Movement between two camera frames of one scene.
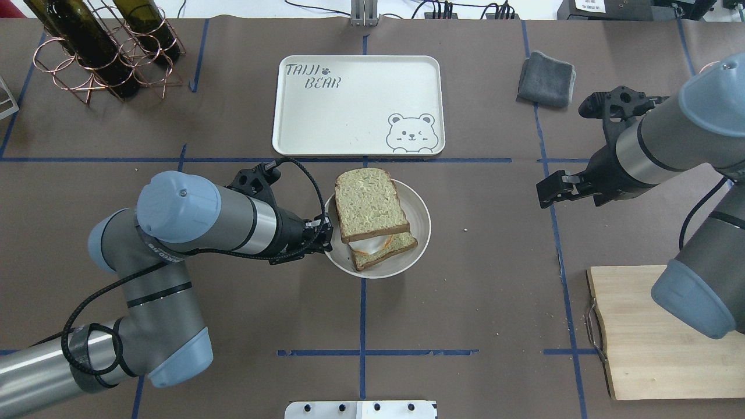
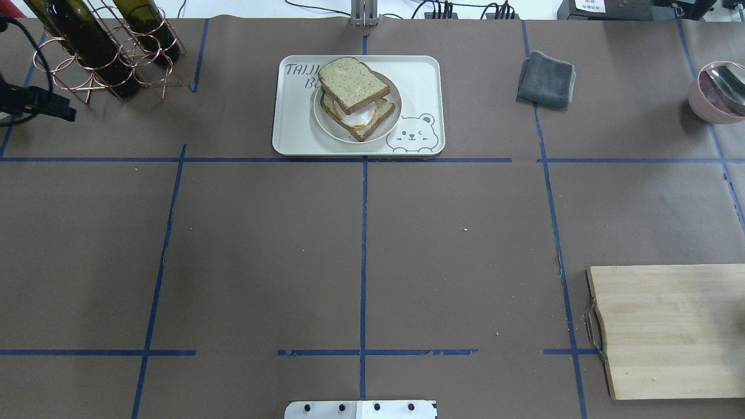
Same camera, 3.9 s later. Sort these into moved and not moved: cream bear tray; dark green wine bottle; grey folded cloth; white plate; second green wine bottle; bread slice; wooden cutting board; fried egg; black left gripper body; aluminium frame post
Moved: bread slice; black left gripper body; fried egg; white plate
Not moved: second green wine bottle; aluminium frame post; dark green wine bottle; grey folded cloth; wooden cutting board; cream bear tray
